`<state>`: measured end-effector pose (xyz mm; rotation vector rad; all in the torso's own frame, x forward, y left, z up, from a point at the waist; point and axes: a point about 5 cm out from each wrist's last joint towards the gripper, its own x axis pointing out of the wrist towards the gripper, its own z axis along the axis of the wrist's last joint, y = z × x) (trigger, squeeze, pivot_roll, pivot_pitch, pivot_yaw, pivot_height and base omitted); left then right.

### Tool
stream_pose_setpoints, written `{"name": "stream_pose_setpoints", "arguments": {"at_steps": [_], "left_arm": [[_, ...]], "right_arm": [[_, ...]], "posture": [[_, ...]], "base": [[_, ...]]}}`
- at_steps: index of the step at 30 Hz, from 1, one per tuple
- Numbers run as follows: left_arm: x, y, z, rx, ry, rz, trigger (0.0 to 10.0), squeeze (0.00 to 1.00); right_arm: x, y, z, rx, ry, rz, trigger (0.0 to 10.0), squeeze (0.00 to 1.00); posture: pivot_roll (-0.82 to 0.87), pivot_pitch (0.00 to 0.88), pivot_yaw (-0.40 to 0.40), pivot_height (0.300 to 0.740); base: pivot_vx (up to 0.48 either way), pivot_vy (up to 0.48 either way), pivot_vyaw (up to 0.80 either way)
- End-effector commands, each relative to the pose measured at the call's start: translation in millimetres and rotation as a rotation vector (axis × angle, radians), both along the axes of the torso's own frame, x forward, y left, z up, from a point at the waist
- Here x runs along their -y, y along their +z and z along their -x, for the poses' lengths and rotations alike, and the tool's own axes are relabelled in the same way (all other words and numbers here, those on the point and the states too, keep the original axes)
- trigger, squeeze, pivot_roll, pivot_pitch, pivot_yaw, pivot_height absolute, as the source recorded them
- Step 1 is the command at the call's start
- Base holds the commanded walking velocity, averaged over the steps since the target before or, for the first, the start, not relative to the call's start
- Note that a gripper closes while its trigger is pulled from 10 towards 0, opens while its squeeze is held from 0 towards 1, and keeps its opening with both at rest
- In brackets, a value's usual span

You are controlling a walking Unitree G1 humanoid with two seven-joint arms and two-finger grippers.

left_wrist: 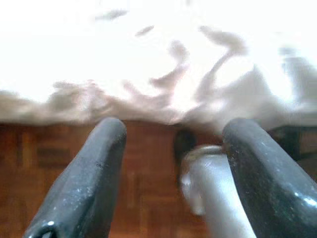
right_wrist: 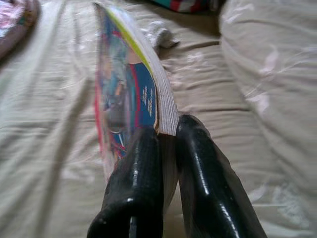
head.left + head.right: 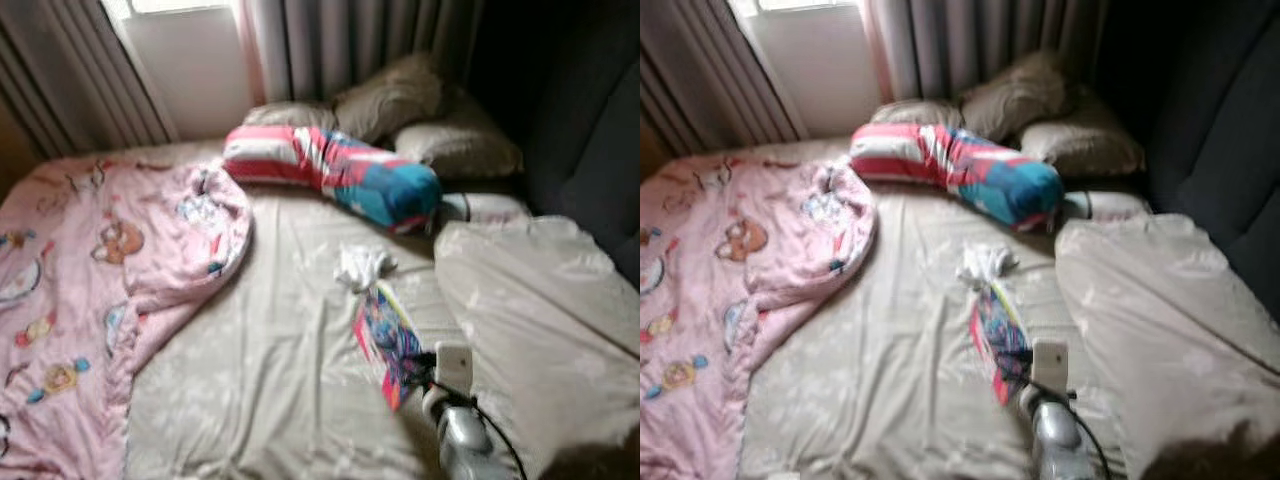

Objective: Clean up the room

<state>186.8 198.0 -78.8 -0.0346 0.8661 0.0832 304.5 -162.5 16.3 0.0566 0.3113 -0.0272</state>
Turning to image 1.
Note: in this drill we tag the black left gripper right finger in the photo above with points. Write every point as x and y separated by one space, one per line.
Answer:
272 188

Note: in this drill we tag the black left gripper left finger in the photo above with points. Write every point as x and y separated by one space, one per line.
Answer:
84 186

